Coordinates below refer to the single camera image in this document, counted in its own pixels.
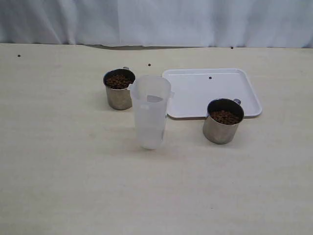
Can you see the translucent plastic container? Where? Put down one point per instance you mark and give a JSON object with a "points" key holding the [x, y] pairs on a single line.
{"points": [[150, 96]]}

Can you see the white plastic tray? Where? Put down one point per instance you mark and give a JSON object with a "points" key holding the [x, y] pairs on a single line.
{"points": [[193, 91]]}

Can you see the right steel cup with pellets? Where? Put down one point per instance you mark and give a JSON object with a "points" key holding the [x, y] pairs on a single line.
{"points": [[222, 120]]}

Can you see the white backdrop curtain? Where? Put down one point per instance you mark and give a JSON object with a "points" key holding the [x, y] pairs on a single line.
{"points": [[159, 23]]}

